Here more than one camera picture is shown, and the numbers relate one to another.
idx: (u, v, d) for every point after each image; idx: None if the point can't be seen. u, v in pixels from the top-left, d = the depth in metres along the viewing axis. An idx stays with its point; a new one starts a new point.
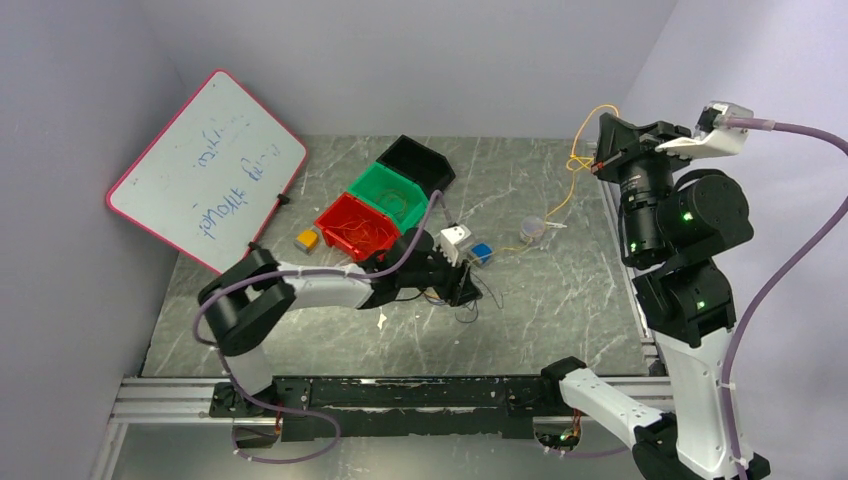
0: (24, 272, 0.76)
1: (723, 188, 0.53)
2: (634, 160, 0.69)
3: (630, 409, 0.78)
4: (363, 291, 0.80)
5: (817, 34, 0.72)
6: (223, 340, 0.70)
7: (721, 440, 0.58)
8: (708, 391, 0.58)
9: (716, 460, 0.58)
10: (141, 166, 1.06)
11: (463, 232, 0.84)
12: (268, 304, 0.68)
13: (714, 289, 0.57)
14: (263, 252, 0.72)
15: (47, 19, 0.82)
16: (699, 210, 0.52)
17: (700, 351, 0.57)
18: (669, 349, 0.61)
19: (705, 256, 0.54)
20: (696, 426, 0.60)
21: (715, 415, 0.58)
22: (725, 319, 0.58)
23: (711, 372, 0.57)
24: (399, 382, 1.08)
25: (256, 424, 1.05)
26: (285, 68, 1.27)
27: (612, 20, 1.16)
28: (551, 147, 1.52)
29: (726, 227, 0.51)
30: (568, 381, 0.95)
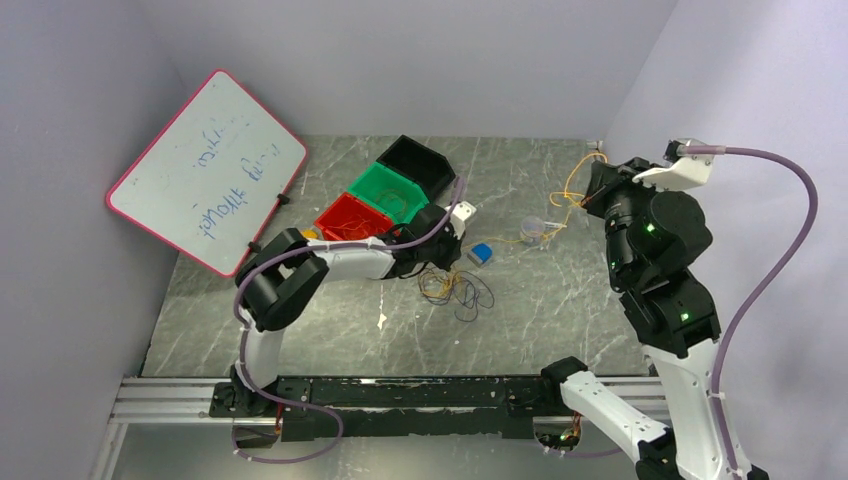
0: (24, 272, 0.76)
1: (679, 199, 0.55)
2: (617, 190, 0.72)
3: (634, 421, 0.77)
4: (386, 261, 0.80)
5: (816, 34, 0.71)
6: (265, 317, 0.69)
7: (718, 453, 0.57)
8: (699, 401, 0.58)
9: (715, 473, 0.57)
10: (141, 166, 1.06)
11: (469, 208, 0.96)
12: (304, 278, 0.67)
13: (697, 303, 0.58)
14: (294, 231, 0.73)
15: (47, 20, 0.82)
16: (658, 219, 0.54)
17: (687, 361, 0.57)
18: (660, 363, 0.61)
19: (676, 265, 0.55)
20: (692, 439, 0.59)
21: (709, 426, 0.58)
22: (711, 331, 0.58)
23: (701, 383, 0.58)
24: (399, 382, 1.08)
25: (256, 425, 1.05)
26: (285, 68, 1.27)
27: (612, 20, 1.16)
28: (550, 146, 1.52)
29: (687, 233, 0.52)
30: (568, 384, 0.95)
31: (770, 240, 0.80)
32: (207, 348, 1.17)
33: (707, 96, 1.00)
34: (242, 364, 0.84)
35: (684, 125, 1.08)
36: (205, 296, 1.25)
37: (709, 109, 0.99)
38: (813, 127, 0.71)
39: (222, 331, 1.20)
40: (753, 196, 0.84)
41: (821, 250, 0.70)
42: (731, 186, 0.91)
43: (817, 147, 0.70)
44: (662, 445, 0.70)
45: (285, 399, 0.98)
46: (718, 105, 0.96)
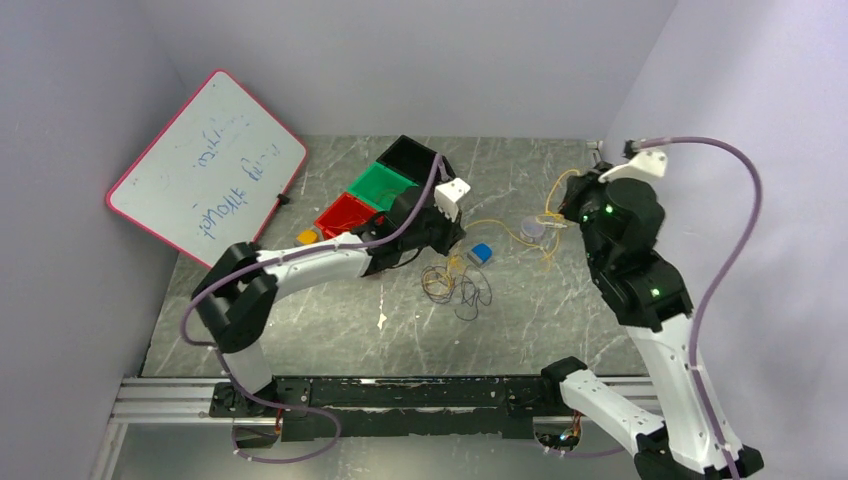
0: (24, 272, 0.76)
1: (633, 183, 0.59)
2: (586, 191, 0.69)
3: (631, 415, 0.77)
4: (361, 259, 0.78)
5: (816, 36, 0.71)
6: (223, 339, 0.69)
7: (703, 428, 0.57)
8: (679, 375, 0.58)
9: (703, 448, 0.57)
10: (141, 166, 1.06)
11: (463, 189, 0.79)
12: (249, 302, 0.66)
13: (666, 277, 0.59)
14: (242, 246, 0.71)
15: (47, 21, 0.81)
16: (615, 199, 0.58)
17: (662, 334, 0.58)
18: (639, 342, 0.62)
19: (640, 241, 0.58)
20: (680, 417, 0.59)
21: (693, 401, 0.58)
22: (683, 305, 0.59)
23: (679, 356, 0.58)
24: (399, 382, 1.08)
25: (256, 424, 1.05)
26: (284, 68, 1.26)
27: (612, 20, 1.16)
28: (550, 147, 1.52)
29: (640, 207, 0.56)
30: (568, 383, 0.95)
31: (770, 241, 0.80)
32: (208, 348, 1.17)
33: (707, 97, 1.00)
34: (229, 373, 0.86)
35: (684, 126, 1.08)
36: None
37: (708, 110, 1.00)
38: (812, 129, 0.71)
39: None
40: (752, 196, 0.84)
41: (817, 251, 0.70)
42: (730, 187, 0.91)
43: (815, 148, 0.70)
44: (660, 437, 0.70)
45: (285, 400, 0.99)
46: (718, 105, 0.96)
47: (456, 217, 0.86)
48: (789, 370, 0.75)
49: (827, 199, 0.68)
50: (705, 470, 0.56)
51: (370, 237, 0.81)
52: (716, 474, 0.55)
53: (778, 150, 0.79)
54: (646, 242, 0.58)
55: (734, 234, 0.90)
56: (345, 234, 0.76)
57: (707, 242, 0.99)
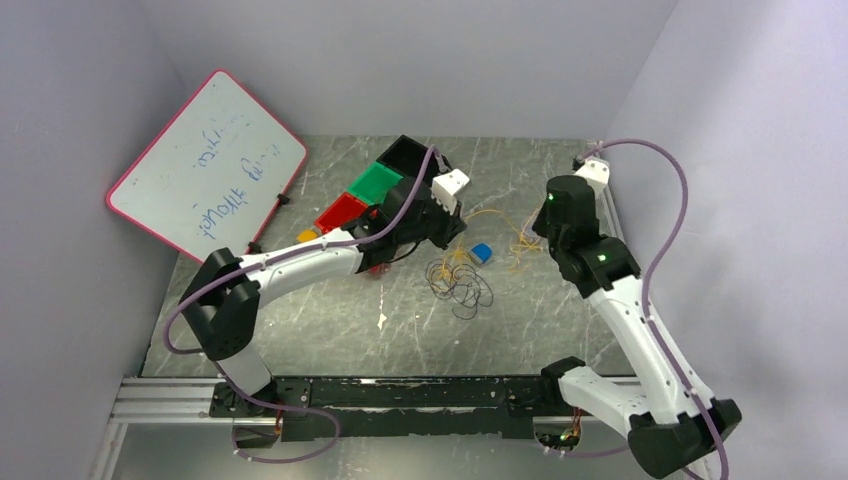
0: (24, 272, 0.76)
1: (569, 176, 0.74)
2: None
3: (625, 400, 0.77)
4: (351, 255, 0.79)
5: (818, 35, 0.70)
6: (209, 346, 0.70)
7: (670, 377, 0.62)
8: (637, 328, 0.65)
9: (672, 397, 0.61)
10: (141, 166, 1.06)
11: (461, 182, 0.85)
12: (231, 308, 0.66)
13: (610, 248, 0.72)
14: (224, 252, 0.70)
15: (47, 21, 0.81)
16: (554, 187, 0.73)
17: (615, 291, 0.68)
18: (602, 310, 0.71)
19: (581, 216, 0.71)
20: (649, 375, 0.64)
21: (654, 352, 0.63)
22: (630, 268, 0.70)
23: (633, 311, 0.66)
24: (399, 382, 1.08)
25: (256, 425, 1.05)
26: (285, 68, 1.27)
27: (612, 20, 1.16)
28: (550, 147, 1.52)
29: (571, 187, 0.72)
30: (568, 377, 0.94)
31: (768, 241, 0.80)
32: None
33: (706, 96, 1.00)
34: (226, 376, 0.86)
35: (683, 125, 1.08)
36: None
37: (707, 109, 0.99)
38: (812, 128, 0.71)
39: None
40: (752, 196, 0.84)
41: (817, 249, 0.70)
42: (729, 186, 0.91)
43: (816, 147, 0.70)
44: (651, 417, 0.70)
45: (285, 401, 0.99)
46: (716, 104, 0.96)
47: (455, 210, 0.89)
48: (789, 369, 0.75)
49: (827, 198, 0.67)
50: (679, 417, 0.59)
51: (363, 231, 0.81)
52: (689, 419, 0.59)
53: (777, 149, 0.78)
54: (585, 217, 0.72)
55: (734, 233, 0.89)
56: (333, 233, 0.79)
57: (706, 241, 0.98)
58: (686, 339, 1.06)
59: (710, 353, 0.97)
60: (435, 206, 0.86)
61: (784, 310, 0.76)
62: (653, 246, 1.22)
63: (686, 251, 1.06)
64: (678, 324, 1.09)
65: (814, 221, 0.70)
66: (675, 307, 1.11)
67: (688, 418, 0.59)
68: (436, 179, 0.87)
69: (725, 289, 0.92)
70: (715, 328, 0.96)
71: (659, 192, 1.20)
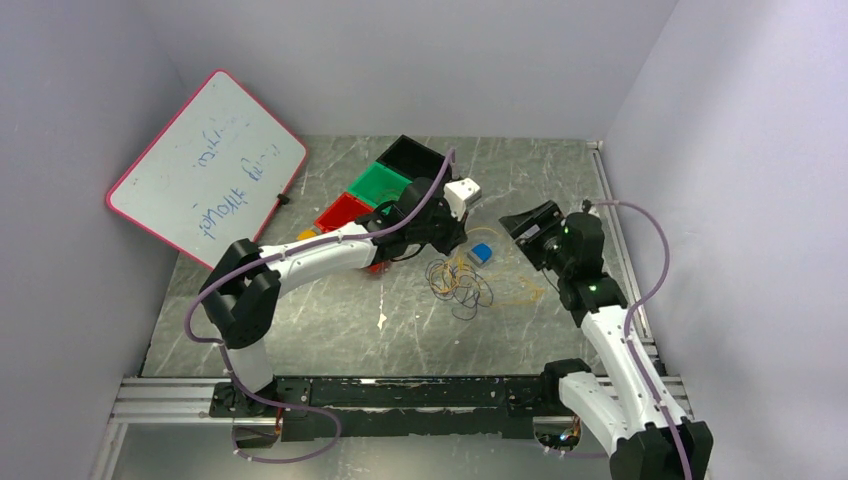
0: (24, 271, 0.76)
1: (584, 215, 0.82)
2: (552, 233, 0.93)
3: (620, 418, 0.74)
4: (365, 250, 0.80)
5: (815, 35, 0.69)
6: (228, 335, 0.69)
7: (643, 391, 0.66)
8: (617, 347, 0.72)
9: (641, 406, 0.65)
10: (141, 166, 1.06)
11: (472, 188, 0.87)
12: (252, 298, 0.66)
13: (603, 281, 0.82)
14: (244, 242, 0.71)
15: (46, 20, 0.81)
16: (572, 222, 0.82)
17: (600, 315, 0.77)
18: (591, 334, 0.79)
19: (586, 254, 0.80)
20: (625, 391, 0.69)
21: (629, 369, 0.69)
22: (618, 300, 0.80)
23: (614, 333, 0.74)
24: (399, 382, 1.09)
25: (256, 424, 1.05)
26: (284, 67, 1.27)
27: (612, 20, 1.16)
28: (550, 147, 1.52)
29: (586, 228, 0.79)
30: (567, 381, 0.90)
31: (766, 241, 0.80)
32: (207, 348, 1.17)
33: (705, 97, 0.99)
34: (230, 371, 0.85)
35: (682, 125, 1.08)
36: None
37: (706, 110, 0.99)
38: (809, 129, 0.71)
39: None
40: (750, 196, 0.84)
41: (811, 249, 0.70)
42: (729, 187, 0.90)
43: (814, 147, 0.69)
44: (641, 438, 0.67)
45: (285, 402, 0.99)
46: (714, 106, 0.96)
47: (463, 215, 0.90)
48: (786, 369, 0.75)
49: (823, 199, 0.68)
50: (646, 425, 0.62)
51: (376, 226, 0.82)
52: (655, 428, 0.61)
53: (775, 148, 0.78)
54: (589, 255, 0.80)
55: (732, 234, 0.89)
56: (348, 227, 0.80)
57: (705, 241, 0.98)
58: (688, 340, 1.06)
59: (709, 352, 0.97)
60: (447, 210, 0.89)
61: (783, 310, 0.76)
62: (653, 246, 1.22)
63: (685, 251, 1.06)
64: (678, 324, 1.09)
65: (812, 222, 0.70)
66: (675, 307, 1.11)
67: (654, 427, 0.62)
68: (449, 186, 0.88)
69: (724, 290, 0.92)
70: (714, 328, 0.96)
71: (658, 192, 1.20)
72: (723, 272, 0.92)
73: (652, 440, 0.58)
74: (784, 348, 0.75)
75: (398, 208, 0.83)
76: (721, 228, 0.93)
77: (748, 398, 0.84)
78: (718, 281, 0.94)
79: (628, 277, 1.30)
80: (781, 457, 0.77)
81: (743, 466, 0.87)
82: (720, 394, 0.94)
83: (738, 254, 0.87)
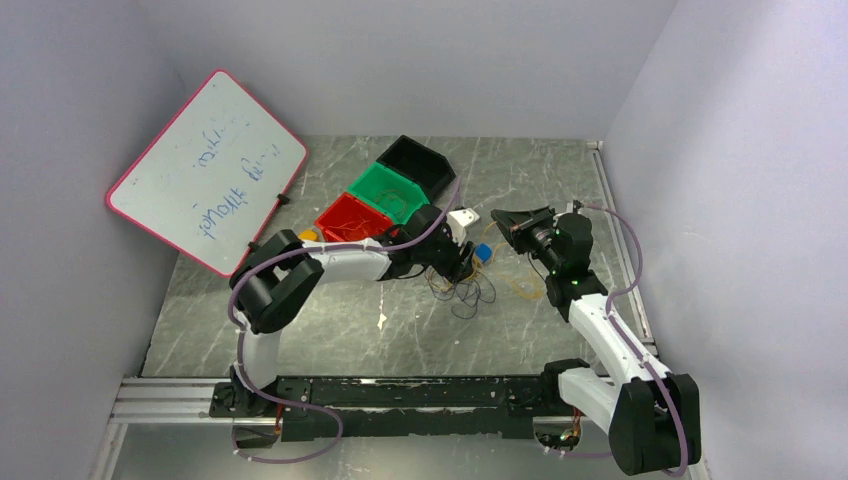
0: (23, 271, 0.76)
1: (575, 218, 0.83)
2: (537, 225, 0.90)
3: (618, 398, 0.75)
4: (381, 262, 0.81)
5: (815, 38, 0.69)
6: (259, 318, 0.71)
7: (626, 354, 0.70)
8: (598, 321, 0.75)
9: (626, 365, 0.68)
10: (140, 166, 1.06)
11: (472, 215, 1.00)
12: (298, 281, 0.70)
13: (587, 277, 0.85)
14: (288, 233, 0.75)
15: (47, 22, 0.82)
16: (562, 226, 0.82)
17: (584, 301, 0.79)
18: (577, 319, 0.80)
19: (574, 254, 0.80)
20: (610, 356, 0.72)
21: (612, 336, 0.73)
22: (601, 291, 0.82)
23: (596, 310, 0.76)
24: (399, 382, 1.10)
25: (256, 425, 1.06)
26: (284, 68, 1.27)
27: (612, 20, 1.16)
28: (550, 147, 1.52)
29: (575, 231, 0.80)
30: (567, 374, 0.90)
31: (766, 241, 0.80)
32: (208, 348, 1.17)
33: (705, 97, 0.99)
34: (241, 363, 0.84)
35: (682, 126, 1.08)
36: (205, 296, 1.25)
37: (705, 111, 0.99)
38: (808, 131, 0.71)
39: (222, 331, 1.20)
40: (749, 197, 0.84)
41: (811, 249, 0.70)
42: (729, 187, 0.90)
43: (813, 148, 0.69)
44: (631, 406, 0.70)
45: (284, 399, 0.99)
46: (713, 107, 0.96)
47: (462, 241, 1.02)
48: (785, 369, 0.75)
49: (822, 201, 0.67)
50: (633, 379, 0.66)
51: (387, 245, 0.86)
52: (641, 379, 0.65)
53: (774, 149, 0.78)
54: (579, 257, 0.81)
55: (732, 235, 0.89)
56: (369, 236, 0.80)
57: (705, 240, 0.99)
58: (688, 340, 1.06)
59: (710, 352, 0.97)
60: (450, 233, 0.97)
61: (783, 310, 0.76)
62: (653, 246, 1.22)
63: (685, 251, 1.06)
64: (679, 324, 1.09)
65: (810, 223, 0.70)
66: (674, 307, 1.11)
67: (640, 379, 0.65)
68: (452, 212, 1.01)
69: (723, 291, 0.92)
70: (714, 328, 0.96)
71: (657, 192, 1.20)
72: (722, 272, 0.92)
73: (641, 390, 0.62)
74: (784, 349, 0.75)
75: (406, 230, 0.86)
76: (721, 228, 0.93)
77: (748, 398, 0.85)
78: (717, 280, 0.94)
79: (628, 275, 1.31)
80: (781, 456, 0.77)
81: (745, 465, 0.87)
82: (719, 394, 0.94)
83: (738, 254, 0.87)
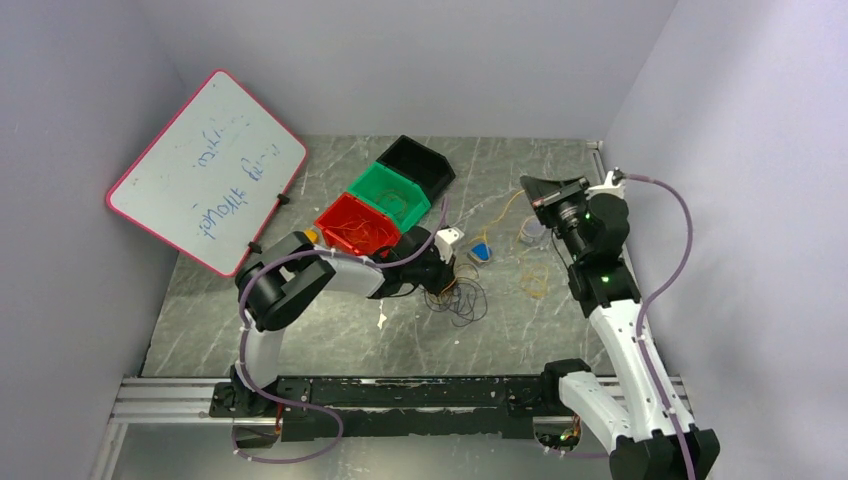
0: (24, 271, 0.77)
1: (612, 200, 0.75)
2: (565, 199, 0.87)
3: (620, 419, 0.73)
4: (376, 279, 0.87)
5: (817, 37, 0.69)
6: (266, 315, 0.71)
7: (652, 396, 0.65)
8: (627, 345, 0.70)
9: (650, 412, 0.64)
10: (140, 166, 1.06)
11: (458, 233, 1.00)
12: (313, 278, 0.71)
13: (617, 272, 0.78)
14: (300, 234, 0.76)
15: (47, 23, 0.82)
16: (595, 211, 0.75)
17: (611, 310, 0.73)
18: (600, 328, 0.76)
19: (607, 245, 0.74)
20: (632, 391, 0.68)
21: (638, 368, 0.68)
22: (631, 293, 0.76)
23: (625, 331, 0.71)
24: (399, 382, 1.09)
25: (256, 424, 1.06)
26: (284, 68, 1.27)
27: (613, 20, 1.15)
28: (550, 146, 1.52)
29: (610, 218, 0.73)
30: (567, 380, 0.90)
31: (766, 242, 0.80)
32: (208, 348, 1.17)
33: (705, 97, 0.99)
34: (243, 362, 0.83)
35: (682, 125, 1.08)
36: (205, 296, 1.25)
37: (706, 110, 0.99)
38: (808, 131, 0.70)
39: (222, 331, 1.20)
40: (748, 197, 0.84)
41: (810, 249, 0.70)
42: (727, 187, 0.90)
43: (813, 148, 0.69)
44: None
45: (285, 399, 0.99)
46: (714, 106, 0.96)
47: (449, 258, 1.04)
48: (785, 368, 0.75)
49: (824, 203, 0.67)
50: (653, 433, 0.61)
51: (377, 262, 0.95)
52: (663, 435, 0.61)
53: (774, 148, 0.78)
54: (610, 248, 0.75)
55: (731, 235, 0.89)
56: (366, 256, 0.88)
57: (705, 240, 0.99)
58: (687, 340, 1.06)
59: (710, 352, 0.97)
60: (436, 253, 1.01)
61: (783, 310, 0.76)
62: (653, 247, 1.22)
63: (685, 251, 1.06)
64: (678, 324, 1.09)
65: (809, 224, 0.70)
66: (674, 307, 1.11)
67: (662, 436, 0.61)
68: (439, 232, 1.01)
69: (722, 291, 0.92)
70: (713, 328, 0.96)
71: (657, 192, 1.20)
72: (722, 272, 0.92)
73: (660, 452, 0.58)
74: (785, 350, 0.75)
75: (394, 251, 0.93)
76: (721, 227, 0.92)
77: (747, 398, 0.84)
78: (716, 280, 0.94)
79: None
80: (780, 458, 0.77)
81: (744, 465, 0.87)
82: (718, 394, 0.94)
83: (737, 254, 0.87)
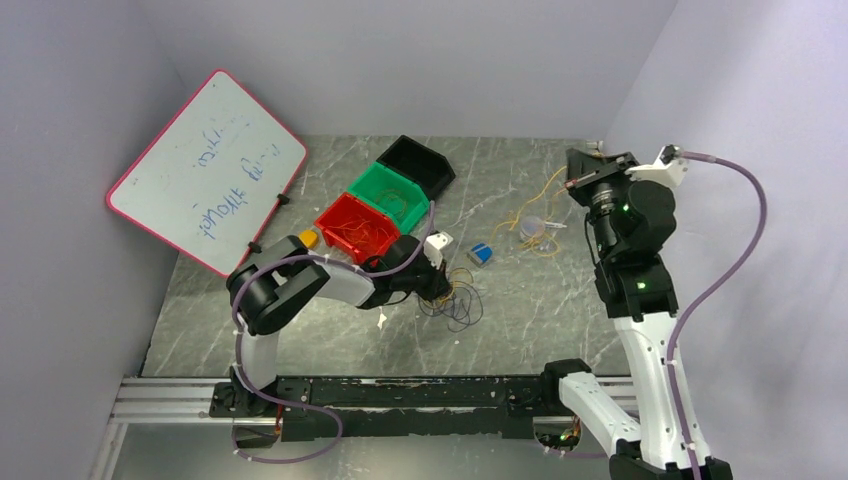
0: (25, 272, 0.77)
1: (656, 190, 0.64)
2: (604, 180, 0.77)
3: (620, 421, 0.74)
4: (365, 288, 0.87)
5: (818, 39, 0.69)
6: (257, 318, 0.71)
7: (671, 425, 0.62)
8: (653, 366, 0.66)
9: (667, 441, 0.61)
10: (140, 167, 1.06)
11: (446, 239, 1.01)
12: (307, 281, 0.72)
13: (653, 272, 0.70)
14: (295, 239, 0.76)
15: (47, 23, 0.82)
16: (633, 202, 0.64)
17: (642, 324, 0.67)
18: (624, 337, 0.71)
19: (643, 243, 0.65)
20: (651, 415, 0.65)
21: (662, 392, 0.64)
22: (668, 304, 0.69)
23: (655, 350, 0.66)
24: (399, 382, 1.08)
25: (256, 424, 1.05)
26: (284, 68, 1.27)
27: (613, 20, 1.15)
28: (550, 146, 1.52)
29: (651, 214, 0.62)
30: (567, 381, 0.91)
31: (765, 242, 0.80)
32: (208, 348, 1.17)
33: (707, 97, 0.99)
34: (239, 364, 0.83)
35: (682, 125, 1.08)
36: (205, 296, 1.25)
37: (707, 110, 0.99)
38: (808, 133, 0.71)
39: (222, 331, 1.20)
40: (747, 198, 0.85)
41: (809, 250, 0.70)
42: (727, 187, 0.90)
43: (812, 150, 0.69)
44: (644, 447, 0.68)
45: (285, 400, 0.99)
46: (716, 106, 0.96)
47: (440, 263, 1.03)
48: (782, 369, 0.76)
49: (822, 204, 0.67)
50: (667, 465, 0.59)
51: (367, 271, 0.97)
52: (677, 470, 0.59)
53: (774, 149, 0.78)
54: (647, 246, 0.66)
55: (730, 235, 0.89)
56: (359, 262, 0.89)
57: (705, 240, 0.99)
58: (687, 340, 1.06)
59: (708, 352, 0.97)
60: (426, 261, 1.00)
61: (781, 311, 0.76)
62: None
63: (686, 252, 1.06)
64: None
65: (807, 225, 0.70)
66: None
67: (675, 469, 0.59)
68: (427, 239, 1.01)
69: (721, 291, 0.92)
70: (712, 328, 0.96)
71: None
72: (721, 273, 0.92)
73: None
74: (783, 349, 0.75)
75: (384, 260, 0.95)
76: (721, 228, 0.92)
77: (745, 398, 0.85)
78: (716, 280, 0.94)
79: None
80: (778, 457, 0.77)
81: None
82: (716, 394, 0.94)
83: (736, 254, 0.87)
